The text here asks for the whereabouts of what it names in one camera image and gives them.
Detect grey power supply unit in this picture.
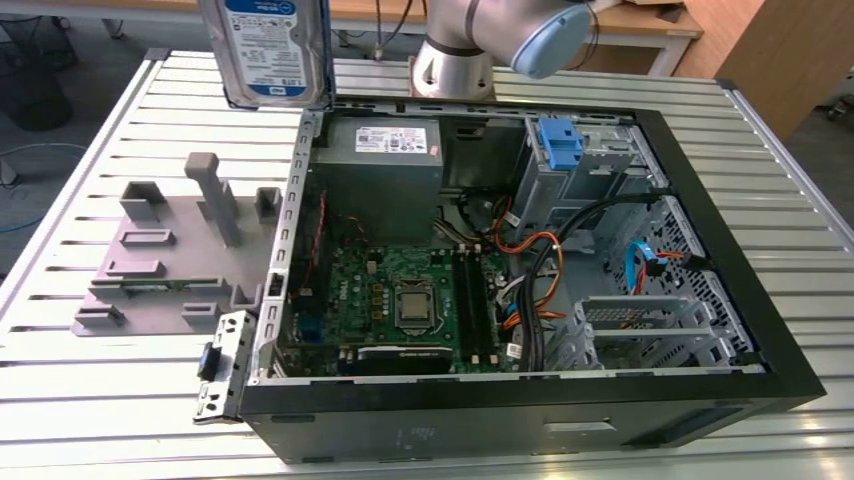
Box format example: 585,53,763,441
312,115,446,246

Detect red orange disk power wire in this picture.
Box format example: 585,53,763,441
636,251,713,299

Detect black graphics card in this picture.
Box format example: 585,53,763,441
354,343,456,376

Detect silver CPU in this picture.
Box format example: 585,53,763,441
397,292,434,321

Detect wooden cabinet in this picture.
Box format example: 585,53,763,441
679,0,854,144

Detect metal disk bay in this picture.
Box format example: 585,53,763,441
569,293,741,372

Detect black RAM slot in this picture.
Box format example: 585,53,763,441
450,243,482,365
468,243,500,365

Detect blue motherboard connector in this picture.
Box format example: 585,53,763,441
297,313,322,346

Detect black PC case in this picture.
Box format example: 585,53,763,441
236,91,828,464

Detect yellow black PSU wires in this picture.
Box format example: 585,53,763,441
430,215,494,244

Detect metal rear bracket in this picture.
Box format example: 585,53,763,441
190,308,258,426

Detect long wooden desk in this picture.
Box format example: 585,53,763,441
0,0,428,59

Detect metal drive cage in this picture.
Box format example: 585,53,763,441
516,117,668,241

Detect wooden desk white frame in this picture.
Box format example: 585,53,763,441
589,0,705,76

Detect black bin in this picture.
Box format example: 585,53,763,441
0,14,75,132

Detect green motherboard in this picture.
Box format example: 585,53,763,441
276,242,528,376

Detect blue video connector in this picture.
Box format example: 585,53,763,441
196,342,220,381

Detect hard disk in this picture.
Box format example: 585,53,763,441
197,0,336,112

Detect blue plastic drive carrier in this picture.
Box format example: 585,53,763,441
534,116,587,172

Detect CPU socket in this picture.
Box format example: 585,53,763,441
389,278,445,337

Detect blue SATA wire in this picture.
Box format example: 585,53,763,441
625,238,655,297

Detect orange red power wire bundle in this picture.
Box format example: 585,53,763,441
490,197,568,334

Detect thick black cable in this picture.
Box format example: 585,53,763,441
518,192,672,374
522,192,672,374

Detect grey parts rack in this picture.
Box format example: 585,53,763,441
70,152,288,339

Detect green RAM stick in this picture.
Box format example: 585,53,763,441
118,280,192,292

